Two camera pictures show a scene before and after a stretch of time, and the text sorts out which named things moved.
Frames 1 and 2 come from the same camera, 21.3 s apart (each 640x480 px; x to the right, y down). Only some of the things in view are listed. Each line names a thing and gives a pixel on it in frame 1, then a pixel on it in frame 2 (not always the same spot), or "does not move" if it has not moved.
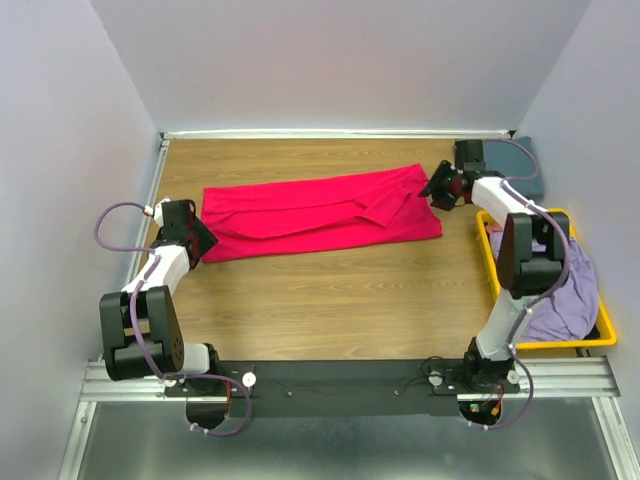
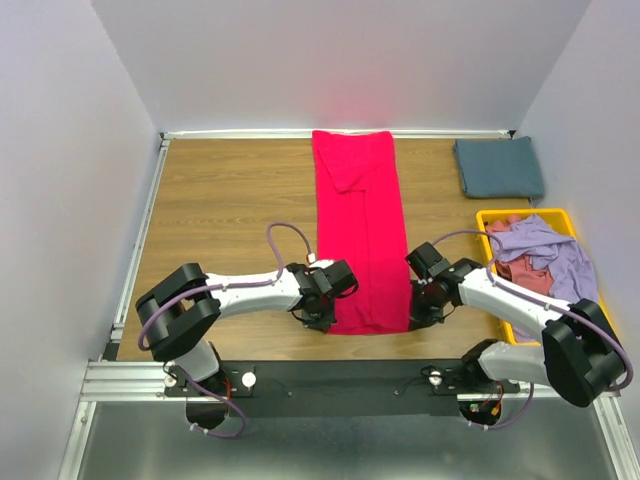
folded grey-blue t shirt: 515,159 does not move
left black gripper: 207,238 -> 322,324
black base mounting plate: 341,388 does not move
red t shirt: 379,206 -> 361,220
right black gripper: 431,186 -> 419,317
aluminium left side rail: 164,141 does not move
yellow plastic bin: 482,219 -> 513,336
